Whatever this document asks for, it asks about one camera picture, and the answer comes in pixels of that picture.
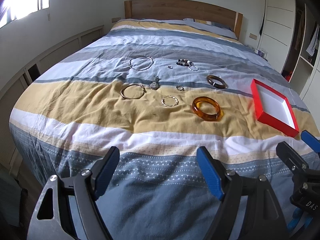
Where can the striped bed duvet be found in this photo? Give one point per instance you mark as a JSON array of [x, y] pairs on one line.
[[71, 115]]

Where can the silver metal clasp charm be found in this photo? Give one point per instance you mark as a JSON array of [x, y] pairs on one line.
[[155, 83]]

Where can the hanging striped shirt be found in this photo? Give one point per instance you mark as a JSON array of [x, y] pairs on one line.
[[312, 45]]

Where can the dark tortoiseshell bangle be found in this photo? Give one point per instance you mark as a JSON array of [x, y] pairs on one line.
[[216, 82]]

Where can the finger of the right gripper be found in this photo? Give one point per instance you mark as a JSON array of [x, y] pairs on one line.
[[297, 165], [311, 141]]

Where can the red jewelry box tray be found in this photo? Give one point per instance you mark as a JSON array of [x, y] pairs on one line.
[[273, 109]]

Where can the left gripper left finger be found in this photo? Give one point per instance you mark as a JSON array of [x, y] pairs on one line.
[[52, 216]]

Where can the blue striped pillow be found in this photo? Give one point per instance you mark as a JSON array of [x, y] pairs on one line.
[[220, 25]]

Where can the white wardrobe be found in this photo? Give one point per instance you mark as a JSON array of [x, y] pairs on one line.
[[287, 30]]

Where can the amber resin bangle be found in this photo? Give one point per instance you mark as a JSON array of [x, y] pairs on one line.
[[207, 109]]

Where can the wooden headboard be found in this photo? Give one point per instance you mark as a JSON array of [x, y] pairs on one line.
[[180, 9]]

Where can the low white wall cabinet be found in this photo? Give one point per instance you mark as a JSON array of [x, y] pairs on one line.
[[10, 157]]

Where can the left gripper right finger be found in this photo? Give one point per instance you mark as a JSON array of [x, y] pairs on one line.
[[263, 217]]

